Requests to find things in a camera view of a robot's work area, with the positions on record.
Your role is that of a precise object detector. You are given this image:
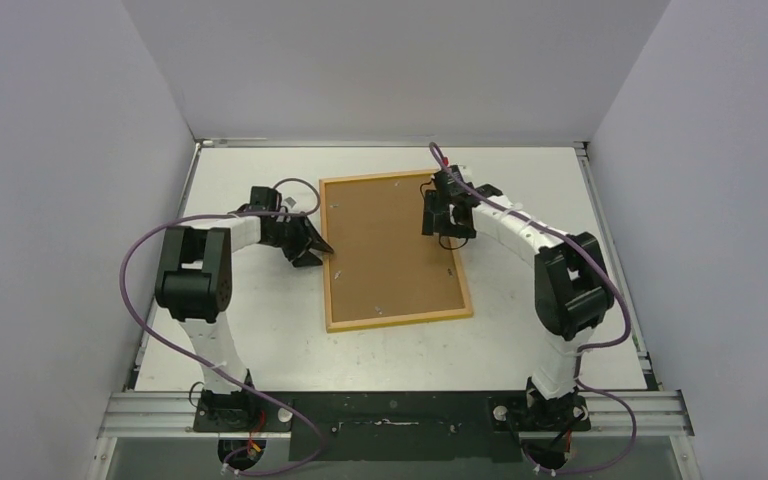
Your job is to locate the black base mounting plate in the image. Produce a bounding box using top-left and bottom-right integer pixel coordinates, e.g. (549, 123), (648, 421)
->
(192, 390), (591, 470)

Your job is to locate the brown cardboard backing board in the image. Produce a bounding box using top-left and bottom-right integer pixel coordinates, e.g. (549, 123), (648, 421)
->
(325, 176), (466, 325)

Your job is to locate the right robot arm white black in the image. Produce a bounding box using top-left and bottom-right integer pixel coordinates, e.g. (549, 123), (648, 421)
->
(420, 165), (614, 431)

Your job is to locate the aluminium table rail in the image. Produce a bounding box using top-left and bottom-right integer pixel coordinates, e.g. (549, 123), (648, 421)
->
(99, 390), (695, 438)

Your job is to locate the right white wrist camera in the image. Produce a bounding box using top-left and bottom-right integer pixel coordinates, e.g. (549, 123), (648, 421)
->
(452, 165), (474, 183)

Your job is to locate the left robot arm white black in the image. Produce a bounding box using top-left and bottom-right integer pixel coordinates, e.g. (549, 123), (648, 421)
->
(155, 186), (334, 431)

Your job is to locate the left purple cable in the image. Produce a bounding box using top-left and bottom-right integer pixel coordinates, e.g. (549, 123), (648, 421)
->
(119, 177), (328, 480)

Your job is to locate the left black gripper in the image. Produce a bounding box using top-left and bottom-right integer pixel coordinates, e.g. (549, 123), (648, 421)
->
(264, 214), (332, 267)

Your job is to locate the yellow picture frame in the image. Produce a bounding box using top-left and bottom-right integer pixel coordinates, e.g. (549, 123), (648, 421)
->
(318, 169), (475, 335)

